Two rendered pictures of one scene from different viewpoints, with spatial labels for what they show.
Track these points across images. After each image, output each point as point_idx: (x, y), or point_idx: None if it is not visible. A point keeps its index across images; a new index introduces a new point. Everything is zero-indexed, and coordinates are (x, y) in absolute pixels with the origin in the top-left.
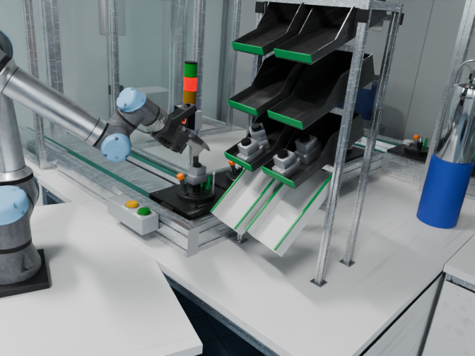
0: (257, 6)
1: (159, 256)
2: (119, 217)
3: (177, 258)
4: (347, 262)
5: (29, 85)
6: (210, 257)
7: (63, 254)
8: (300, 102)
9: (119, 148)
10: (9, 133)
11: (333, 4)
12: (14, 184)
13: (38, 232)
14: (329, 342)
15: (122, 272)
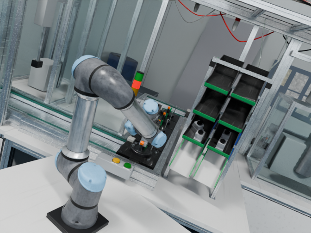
0: (211, 63)
1: (140, 192)
2: (107, 168)
3: (149, 192)
4: None
5: (139, 107)
6: (162, 189)
7: None
8: (227, 115)
9: (163, 140)
10: (91, 127)
11: (255, 76)
12: (85, 159)
13: (58, 183)
14: (239, 228)
15: (133, 205)
